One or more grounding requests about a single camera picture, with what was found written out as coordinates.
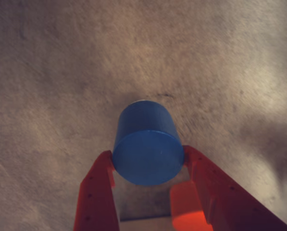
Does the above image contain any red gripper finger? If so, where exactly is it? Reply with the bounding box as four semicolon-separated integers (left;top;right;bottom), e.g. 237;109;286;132
73;150;121;231
183;145;287;231

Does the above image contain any blue cylinder block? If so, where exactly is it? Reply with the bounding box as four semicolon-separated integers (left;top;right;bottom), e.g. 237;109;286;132
112;100;185;186

